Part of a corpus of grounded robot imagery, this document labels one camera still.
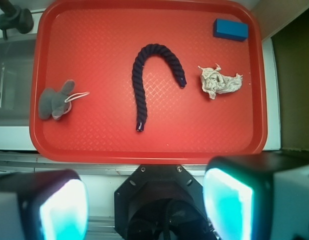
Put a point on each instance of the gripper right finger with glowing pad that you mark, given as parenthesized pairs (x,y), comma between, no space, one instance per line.
(262,196)

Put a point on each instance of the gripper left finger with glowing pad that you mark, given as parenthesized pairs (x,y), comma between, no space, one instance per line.
(44,205)

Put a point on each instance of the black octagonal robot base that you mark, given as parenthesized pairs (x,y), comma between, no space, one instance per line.
(161,202)

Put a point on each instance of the crumpled white paper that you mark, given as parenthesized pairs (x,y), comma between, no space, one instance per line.
(214,83)

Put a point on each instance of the grey plush mouse toy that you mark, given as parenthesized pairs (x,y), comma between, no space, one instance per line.
(55,104)

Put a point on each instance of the red plastic tray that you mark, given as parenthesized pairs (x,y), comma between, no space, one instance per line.
(139,60)

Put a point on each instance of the grey metal sink basin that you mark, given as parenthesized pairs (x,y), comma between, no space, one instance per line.
(16,73)

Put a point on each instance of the blue rectangular block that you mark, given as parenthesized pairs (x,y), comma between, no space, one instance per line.
(231,30)

